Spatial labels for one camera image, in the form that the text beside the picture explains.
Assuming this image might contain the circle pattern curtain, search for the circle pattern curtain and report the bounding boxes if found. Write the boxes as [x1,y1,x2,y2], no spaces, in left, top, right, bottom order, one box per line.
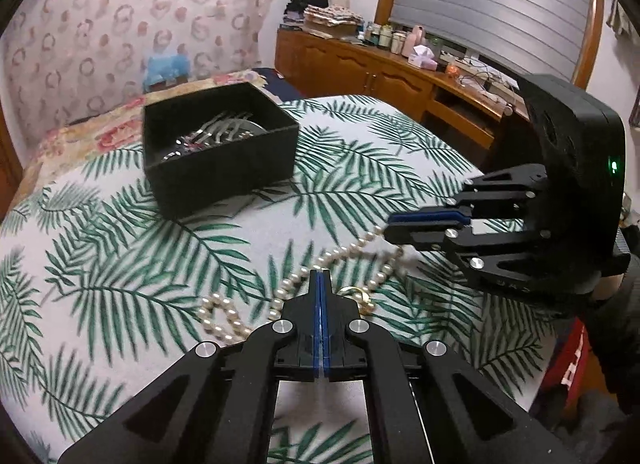
[0,0,278,145]

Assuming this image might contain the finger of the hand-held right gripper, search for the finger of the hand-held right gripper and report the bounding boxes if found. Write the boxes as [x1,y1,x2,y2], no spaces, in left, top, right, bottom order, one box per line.
[390,164,551,225]
[385,224,598,301]

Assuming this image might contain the group of small bottles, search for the group of small bottles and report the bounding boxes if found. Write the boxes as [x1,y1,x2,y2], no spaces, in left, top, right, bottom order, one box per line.
[362,22,413,52]

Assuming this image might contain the hanging pale cloth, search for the hanging pale cloth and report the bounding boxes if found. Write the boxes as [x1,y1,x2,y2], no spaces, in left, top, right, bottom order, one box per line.
[607,0,640,40]

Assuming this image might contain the gold ring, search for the gold ring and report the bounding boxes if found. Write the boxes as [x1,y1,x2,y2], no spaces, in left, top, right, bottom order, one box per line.
[340,287,375,315]

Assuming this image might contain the white pearl necklace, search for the white pearl necklace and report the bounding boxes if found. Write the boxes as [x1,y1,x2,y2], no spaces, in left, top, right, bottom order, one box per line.
[199,227,407,345]

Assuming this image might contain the black jewelry box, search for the black jewelry box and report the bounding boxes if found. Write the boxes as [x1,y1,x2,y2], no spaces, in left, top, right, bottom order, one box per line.
[142,83,301,220]

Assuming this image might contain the wooden cabinet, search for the wooden cabinet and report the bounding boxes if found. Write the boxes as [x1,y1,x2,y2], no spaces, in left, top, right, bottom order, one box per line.
[274,27,531,150]

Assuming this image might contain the pink white box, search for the pink white box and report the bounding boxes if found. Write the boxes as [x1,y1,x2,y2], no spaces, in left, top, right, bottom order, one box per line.
[407,44,436,68]

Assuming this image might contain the red white box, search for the red white box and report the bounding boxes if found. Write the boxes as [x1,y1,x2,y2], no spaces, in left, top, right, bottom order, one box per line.
[542,319,588,395]

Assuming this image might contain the blue plastic bag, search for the blue plastic bag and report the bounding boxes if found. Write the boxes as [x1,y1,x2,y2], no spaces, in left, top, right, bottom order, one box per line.
[145,47,191,88]

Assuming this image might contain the dark blue cloth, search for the dark blue cloth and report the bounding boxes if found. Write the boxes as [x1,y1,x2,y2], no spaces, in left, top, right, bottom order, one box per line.
[250,67,306,100]

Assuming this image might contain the floral bedspread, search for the floral bedspread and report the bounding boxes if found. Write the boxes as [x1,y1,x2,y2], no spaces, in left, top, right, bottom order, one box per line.
[10,69,271,195]

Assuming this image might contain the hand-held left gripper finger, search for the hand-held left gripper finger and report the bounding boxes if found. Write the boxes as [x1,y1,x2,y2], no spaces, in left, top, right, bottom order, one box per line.
[320,270,581,464]
[57,270,321,464]

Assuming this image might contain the person's right forearm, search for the person's right forearm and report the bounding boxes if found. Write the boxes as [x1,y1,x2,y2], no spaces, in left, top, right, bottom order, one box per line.
[575,254,640,425]

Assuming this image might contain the silver hair comb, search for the silver hair comb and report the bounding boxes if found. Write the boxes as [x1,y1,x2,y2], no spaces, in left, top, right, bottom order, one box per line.
[160,112,266,162]

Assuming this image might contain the pile of folded clothes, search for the pile of folded clothes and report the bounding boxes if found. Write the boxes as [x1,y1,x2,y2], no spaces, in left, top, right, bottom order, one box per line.
[282,0,366,40]

